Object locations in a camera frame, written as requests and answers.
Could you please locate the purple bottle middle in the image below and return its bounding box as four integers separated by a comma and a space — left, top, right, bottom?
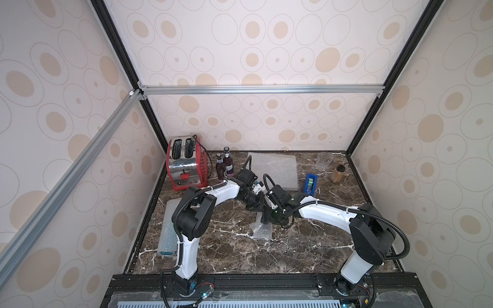
216, 153, 226, 181

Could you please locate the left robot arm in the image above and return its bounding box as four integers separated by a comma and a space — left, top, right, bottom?
172, 169, 267, 281

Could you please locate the horizontal aluminium frame bar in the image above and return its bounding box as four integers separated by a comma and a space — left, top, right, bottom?
141, 84, 385, 96

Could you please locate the blue tape dispenser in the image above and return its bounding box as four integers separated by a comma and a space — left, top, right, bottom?
303, 173, 318, 196

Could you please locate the black right frame post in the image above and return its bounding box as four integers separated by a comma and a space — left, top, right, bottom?
346, 0, 444, 159

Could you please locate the blue liquid glass bottle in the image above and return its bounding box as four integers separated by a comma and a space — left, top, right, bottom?
160, 250, 176, 257

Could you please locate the purple bottle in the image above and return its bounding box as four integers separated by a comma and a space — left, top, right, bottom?
223, 146, 234, 178
216, 153, 226, 181

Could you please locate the brown spice jar black lid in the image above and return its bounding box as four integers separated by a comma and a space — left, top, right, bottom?
330, 164, 345, 183

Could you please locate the black left frame post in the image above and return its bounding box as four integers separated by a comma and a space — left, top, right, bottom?
91, 0, 168, 151

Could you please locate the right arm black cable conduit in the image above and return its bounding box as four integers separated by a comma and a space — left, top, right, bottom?
262, 172, 411, 261

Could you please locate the clear drinking glass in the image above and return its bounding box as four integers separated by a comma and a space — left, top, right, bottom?
315, 152, 333, 171

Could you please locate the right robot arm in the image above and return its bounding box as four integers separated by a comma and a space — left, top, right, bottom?
262, 185, 395, 293

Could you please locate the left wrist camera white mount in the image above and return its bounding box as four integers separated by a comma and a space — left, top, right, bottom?
252, 182, 265, 195

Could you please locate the black toaster power cord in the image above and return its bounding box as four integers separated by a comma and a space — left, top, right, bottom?
191, 134, 214, 180

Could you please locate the black frame post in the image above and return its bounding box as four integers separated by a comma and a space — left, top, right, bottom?
91, 0, 168, 151
346, 0, 444, 159

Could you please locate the diagonal aluminium frame bar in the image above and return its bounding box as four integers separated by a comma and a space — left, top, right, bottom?
1, 89, 143, 287

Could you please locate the purple bottle rear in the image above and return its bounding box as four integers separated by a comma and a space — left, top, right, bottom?
223, 146, 234, 178

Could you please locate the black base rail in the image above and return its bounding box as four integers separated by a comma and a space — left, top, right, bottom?
101, 273, 431, 307

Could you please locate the stack of bubble wrap sheets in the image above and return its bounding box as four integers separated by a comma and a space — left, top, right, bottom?
249, 152, 299, 191

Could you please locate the red and chrome toaster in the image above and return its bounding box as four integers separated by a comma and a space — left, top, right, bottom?
166, 135, 209, 191

